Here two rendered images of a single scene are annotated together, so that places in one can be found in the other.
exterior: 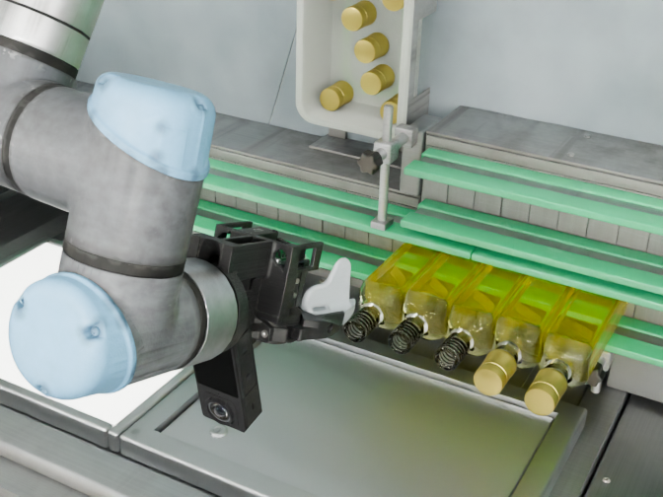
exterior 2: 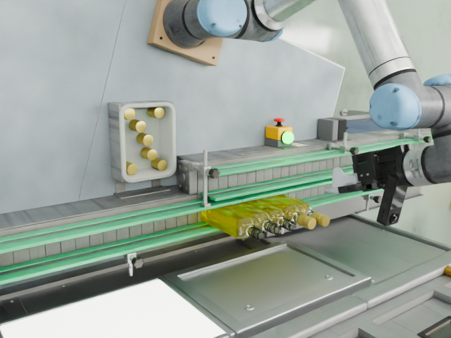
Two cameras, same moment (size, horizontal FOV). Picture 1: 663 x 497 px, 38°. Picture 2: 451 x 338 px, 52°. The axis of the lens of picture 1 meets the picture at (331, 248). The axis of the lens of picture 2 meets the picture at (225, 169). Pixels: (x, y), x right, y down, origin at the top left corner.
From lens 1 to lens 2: 120 cm
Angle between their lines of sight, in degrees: 61
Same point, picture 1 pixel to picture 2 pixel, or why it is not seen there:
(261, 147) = (106, 205)
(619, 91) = (229, 132)
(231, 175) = (113, 220)
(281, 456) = (276, 297)
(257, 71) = (68, 174)
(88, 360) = not seen: outside the picture
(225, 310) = not seen: hidden behind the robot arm
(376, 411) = (260, 272)
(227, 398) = (398, 209)
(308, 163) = (137, 201)
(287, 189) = (146, 214)
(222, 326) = not seen: hidden behind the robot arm
